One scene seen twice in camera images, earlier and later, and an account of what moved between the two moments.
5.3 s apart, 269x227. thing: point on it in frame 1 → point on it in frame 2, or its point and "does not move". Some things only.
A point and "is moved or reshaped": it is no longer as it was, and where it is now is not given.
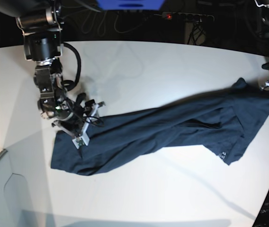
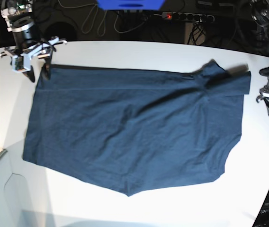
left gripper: [72, 113] → [26, 46]
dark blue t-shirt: [217, 125] is moved or reshaped
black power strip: [183, 16] does not move
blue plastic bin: [108, 5] does not move
